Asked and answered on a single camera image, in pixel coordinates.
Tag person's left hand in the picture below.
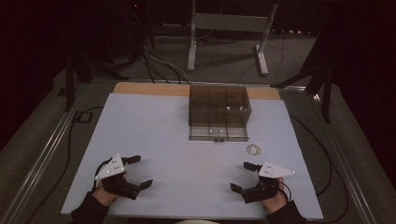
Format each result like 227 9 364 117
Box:
92 182 120 207

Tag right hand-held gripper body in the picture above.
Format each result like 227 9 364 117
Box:
240 161 296 204

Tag aluminium floor rail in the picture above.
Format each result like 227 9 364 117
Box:
0 83 90 224
279 84 379 224

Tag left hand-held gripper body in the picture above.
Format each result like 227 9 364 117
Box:
94 152 142 201

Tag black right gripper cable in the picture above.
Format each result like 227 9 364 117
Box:
277 181 293 203

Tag thin black floor cable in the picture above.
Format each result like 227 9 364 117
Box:
236 60 261 87

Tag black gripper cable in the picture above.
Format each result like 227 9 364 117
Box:
277 181 293 203
92 159 110 191

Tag smoky clear drawer box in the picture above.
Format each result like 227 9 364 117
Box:
188 85 253 143

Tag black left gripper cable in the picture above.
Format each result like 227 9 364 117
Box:
92 159 110 191

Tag person's right hand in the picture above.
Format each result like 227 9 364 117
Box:
262 176 288 215

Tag white floor cables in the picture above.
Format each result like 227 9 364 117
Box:
141 45 193 86

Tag white round object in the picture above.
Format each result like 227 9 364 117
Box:
173 219 220 224

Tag wooden table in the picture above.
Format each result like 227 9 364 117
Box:
112 81 282 101

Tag grey metal stand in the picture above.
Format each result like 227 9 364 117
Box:
186 0 280 77

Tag pale blue table mat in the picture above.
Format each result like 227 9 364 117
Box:
60 92 325 221

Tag black tripod stand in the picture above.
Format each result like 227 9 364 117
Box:
56 50 130 113
270 29 337 124

